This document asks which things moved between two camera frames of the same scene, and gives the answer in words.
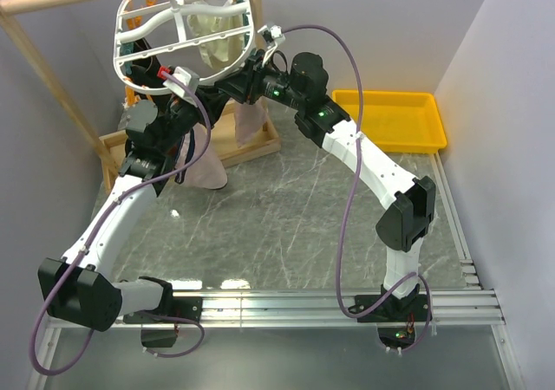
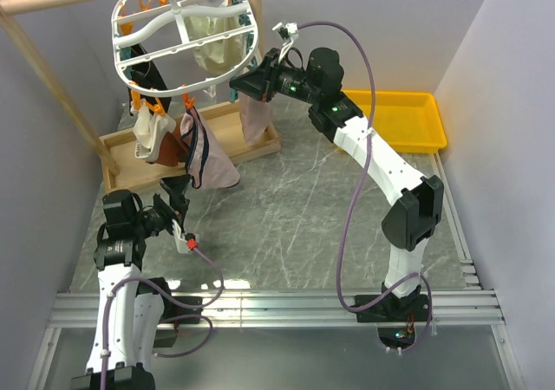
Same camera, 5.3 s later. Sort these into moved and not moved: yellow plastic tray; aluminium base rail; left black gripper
Moved: left black gripper
Not moved: yellow plastic tray; aluminium base rail
